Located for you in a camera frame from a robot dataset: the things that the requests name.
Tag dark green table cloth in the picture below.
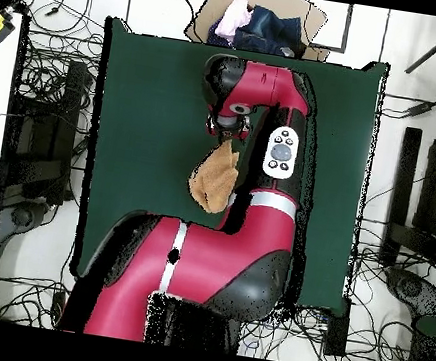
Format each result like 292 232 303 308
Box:
67 15 392 319

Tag black power adapter with cable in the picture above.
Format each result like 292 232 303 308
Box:
381 73 436 123

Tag cardboard box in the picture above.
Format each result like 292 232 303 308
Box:
181 0 339 64

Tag pale pink garment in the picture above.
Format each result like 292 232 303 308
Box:
213 0 255 46

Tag black cable bundle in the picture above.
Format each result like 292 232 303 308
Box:
240 214 436 361

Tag black metal frame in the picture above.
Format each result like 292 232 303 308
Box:
376 125 436 275
0 52 99 211

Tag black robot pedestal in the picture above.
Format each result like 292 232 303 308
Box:
142 291 245 356

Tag blue jeans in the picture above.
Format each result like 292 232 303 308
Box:
205 0 313 60

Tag black power strip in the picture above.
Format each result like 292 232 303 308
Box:
48 289 68 328

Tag black cable tangle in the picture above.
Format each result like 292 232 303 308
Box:
0 0 110 134

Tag tan terry towel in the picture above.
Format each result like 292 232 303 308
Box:
183 134 244 217

